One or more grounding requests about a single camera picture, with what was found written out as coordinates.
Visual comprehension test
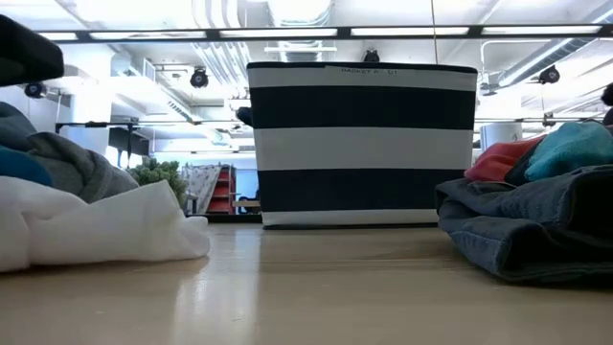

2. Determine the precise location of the white cylinder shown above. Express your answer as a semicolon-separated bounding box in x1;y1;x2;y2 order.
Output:
479;122;524;152

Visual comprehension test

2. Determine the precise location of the blue cloth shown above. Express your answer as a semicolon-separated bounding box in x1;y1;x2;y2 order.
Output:
0;145;55;188

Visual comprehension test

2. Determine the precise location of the patterned white fabric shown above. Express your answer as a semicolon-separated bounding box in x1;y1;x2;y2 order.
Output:
180;163;223;215

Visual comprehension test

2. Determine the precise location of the reddish pink cloth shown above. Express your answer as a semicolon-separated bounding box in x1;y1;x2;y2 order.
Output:
464;135;547;183

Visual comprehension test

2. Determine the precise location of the gray cloth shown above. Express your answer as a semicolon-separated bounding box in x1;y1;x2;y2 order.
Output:
0;101;141;204

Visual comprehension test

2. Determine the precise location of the green plant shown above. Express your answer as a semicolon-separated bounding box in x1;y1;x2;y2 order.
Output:
125;156;189;208

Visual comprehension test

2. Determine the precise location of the black background table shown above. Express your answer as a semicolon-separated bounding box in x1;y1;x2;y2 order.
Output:
54;121;155;169

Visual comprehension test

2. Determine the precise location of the navy white striped fabric basket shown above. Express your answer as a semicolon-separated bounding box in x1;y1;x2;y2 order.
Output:
245;60;479;230

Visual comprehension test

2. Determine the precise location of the gray blue denim garment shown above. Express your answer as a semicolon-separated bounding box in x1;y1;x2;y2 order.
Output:
434;164;613;285

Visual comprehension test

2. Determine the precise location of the white cloth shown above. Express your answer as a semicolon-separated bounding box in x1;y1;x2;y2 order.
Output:
0;174;212;274

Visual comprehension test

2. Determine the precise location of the black overhead frame bar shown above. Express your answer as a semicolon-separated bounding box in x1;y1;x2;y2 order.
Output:
35;23;613;44

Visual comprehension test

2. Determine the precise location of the red shelf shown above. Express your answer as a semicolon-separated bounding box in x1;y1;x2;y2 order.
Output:
205;164;238;215

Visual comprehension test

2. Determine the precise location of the teal cloth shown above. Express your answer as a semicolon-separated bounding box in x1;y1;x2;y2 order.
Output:
524;121;613;183

